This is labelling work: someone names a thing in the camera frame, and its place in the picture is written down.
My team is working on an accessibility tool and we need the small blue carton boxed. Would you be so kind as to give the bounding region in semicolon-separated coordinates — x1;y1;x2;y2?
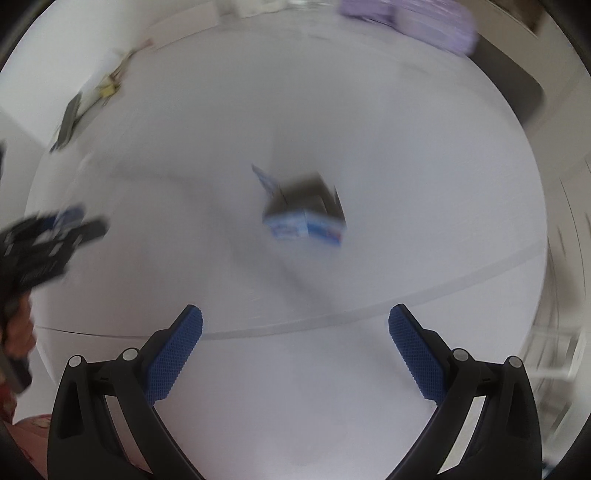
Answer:
252;163;348;250

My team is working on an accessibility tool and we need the person's left hand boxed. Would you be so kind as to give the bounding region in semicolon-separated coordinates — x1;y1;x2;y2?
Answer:
0;293;38;361

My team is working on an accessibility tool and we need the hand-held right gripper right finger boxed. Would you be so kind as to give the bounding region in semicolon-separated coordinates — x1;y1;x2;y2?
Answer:
388;303;543;480

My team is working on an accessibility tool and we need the large purple tissue pack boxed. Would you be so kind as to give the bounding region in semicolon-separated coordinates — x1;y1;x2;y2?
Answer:
392;0;478;56

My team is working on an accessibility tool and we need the person's left forearm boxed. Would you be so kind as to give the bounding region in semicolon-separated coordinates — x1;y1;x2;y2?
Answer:
0;364;19;416

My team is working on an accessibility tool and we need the grey chair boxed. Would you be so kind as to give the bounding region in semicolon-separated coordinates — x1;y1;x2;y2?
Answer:
471;37;543;127

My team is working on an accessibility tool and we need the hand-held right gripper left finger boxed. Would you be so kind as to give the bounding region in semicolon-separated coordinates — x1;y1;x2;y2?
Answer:
46;304;206;480

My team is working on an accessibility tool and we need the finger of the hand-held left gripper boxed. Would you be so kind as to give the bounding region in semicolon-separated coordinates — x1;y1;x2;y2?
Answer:
48;217;110;251
28;205;87;232

